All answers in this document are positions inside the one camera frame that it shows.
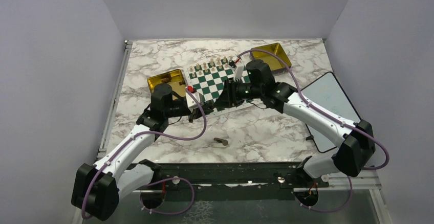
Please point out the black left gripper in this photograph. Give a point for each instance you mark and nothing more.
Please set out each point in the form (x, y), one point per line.
(194, 114)

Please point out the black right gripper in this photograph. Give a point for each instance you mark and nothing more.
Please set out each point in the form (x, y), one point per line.
(229, 97)

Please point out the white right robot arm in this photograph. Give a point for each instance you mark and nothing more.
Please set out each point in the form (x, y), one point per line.
(353, 139)

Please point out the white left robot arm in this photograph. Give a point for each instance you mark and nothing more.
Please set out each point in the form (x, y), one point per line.
(98, 187)

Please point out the gold tin with dark pieces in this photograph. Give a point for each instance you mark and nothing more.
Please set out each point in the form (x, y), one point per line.
(174, 78)

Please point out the light wooden chess pieces row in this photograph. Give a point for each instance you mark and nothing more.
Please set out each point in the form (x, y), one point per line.
(215, 66)

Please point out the green white chess board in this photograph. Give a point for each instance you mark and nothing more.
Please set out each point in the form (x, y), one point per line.
(211, 88)

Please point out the empty gold tin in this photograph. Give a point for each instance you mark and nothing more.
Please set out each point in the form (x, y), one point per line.
(276, 67)

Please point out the white tablet with black frame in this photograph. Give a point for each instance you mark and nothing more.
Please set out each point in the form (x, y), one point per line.
(327, 92)

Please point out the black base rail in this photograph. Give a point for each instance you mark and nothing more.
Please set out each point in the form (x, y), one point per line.
(230, 182)

